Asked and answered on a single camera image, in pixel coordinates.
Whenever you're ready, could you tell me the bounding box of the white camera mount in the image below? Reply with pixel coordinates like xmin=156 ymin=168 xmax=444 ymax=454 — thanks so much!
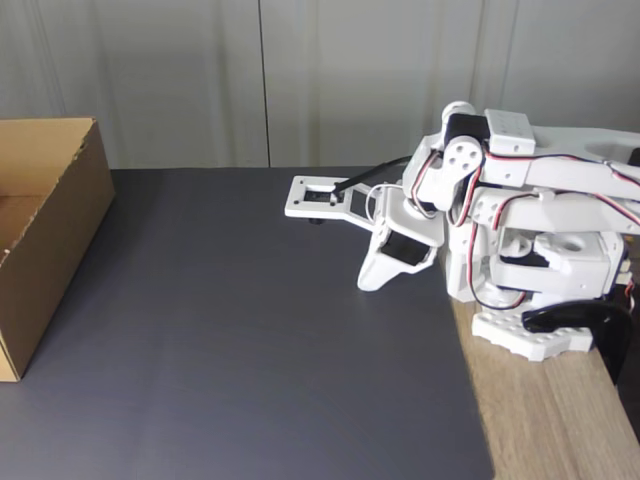
xmin=284 ymin=174 xmax=386 ymax=231

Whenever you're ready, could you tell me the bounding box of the black table clamp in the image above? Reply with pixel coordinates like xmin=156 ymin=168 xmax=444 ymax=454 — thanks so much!
xmin=521 ymin=299 xmax=636 ymax=386

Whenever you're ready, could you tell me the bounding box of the dark grey mat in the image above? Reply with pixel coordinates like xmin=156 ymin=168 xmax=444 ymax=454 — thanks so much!
xmin=0 ymin=166 xmax=496 ymax=480

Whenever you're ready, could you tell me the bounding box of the brown cardboard box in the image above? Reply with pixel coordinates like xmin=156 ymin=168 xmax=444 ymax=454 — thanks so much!
xmin=0 ymin=117 xmax=116 ymax=383

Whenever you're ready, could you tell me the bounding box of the black camera cable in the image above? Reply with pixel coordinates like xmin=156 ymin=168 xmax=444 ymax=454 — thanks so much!
xmin=332 ymin=155 xmax=414 ymax=194

